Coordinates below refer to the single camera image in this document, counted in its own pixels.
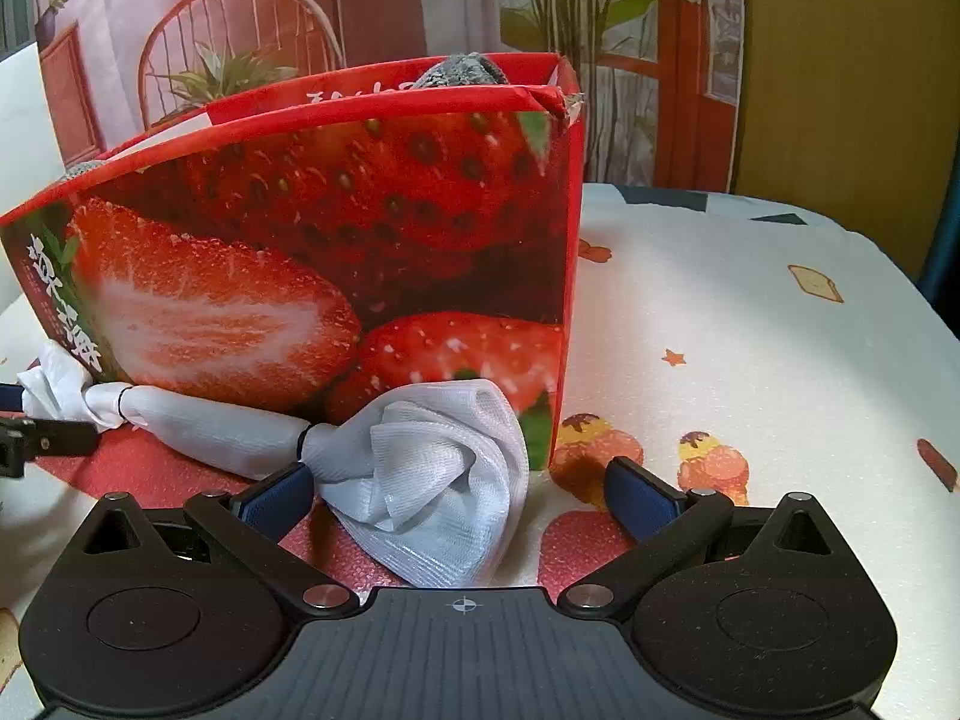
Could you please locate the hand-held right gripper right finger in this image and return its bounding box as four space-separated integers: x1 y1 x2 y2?
559 457 835 620

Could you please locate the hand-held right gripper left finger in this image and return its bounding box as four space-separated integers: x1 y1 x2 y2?
75 463 359 620

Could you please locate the white cloth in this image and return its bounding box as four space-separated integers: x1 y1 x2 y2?
16 341 530 590

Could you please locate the red strawberry cardboard box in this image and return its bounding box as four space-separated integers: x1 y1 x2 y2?
0 52 586 470

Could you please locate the grey knitted cloth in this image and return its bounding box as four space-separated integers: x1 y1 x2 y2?
412 51 512 89

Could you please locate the printed tablecloth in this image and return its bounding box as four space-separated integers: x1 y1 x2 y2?
0 181 960 720

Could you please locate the blue curtain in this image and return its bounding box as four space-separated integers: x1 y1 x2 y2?
919 180 960 308

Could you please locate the yellow wooden panel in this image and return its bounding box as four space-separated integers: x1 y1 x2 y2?
731 0 960 230

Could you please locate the printed room backdrop cloth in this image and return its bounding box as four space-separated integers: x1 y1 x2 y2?
34 0 747 192

